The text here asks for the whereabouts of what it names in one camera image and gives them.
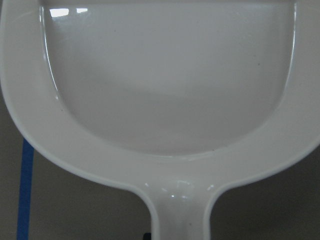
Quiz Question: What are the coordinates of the beige plastic dustpan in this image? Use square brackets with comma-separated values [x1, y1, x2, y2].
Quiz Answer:
[0, 0, 320, 240]

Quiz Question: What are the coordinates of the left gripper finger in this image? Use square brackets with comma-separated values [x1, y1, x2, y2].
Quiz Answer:
[142, 232, 152, 240]

